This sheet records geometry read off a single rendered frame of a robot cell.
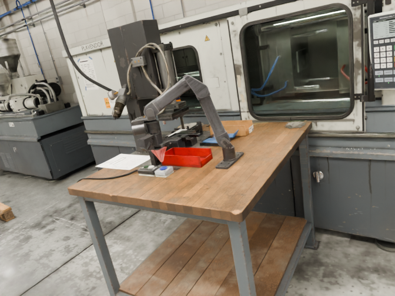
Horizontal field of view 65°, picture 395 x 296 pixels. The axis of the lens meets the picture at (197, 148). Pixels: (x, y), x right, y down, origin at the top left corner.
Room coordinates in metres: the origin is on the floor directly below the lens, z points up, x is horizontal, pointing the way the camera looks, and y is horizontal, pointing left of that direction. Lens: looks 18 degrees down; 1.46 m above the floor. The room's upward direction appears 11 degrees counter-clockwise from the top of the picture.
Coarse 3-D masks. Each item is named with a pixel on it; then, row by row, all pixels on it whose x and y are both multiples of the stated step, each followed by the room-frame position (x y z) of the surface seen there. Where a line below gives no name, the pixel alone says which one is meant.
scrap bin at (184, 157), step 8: (168, 152) 1.61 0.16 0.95; (176, 152) 1.64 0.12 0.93; (184, 152) 1.61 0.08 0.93; (192, 152) 1.58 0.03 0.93; (200, 152) 1.55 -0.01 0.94; (208, 152) 1.52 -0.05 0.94; (168, 160) 1.53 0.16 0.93; (176, 160) 1.50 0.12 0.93; (184, 160) 1.47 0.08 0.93; (192, 160) 1.44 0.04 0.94; (200, 160) 1.51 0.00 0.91; (208, 160) 1.48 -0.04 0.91
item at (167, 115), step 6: (174, 102) 1.78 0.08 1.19; (180, 102) 1.77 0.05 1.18; (144, 108) 1.87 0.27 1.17; (168, 108) 1.77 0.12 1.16; (174, 108) 1.75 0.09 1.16; (180, 108) 1.79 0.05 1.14; (186, 108) 1.81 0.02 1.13; (162, 114) 1.73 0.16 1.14; (168, 114) 1.70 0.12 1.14; (174, 114) 1.70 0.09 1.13; (180, 114) 1.75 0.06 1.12; (162, 120) 1.72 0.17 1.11; (168, 120) 1.70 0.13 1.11
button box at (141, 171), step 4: (140, 168) 1.49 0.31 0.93; (144, 168) 1.47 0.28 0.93; (148, 168) 1.46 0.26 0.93; (152, 168) 1.45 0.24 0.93; (156, 168) 1.45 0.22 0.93; (132, 172) 1.52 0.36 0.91; (140, 172) 1.46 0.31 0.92; (144, 172) 1.45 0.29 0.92; (148, 172) 1.44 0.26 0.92; (152, 172) 1.42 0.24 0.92; (116, 176) 1.50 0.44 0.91; (120, 176) 1.50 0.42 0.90; (80, 180) 1.59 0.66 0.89
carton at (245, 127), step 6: (228, 120) 1.99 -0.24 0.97; (234, 120) 1.96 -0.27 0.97; (240, 120) 1.93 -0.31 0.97; (246, 120) 1.91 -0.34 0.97; (210, 126) 1.93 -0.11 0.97; (228, 126) 1.86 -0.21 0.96; (234, 126) 1.84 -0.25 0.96; (240, 126) 1.81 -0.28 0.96; (246, 126) 1.91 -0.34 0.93; (252, 126) 1.89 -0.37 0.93; (210, 132) 1.93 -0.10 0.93; (228, 132) 1.86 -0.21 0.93; (234, 132) 1.84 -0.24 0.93; (240, 132) 1.81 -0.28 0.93; (246, 132) 1.81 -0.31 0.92
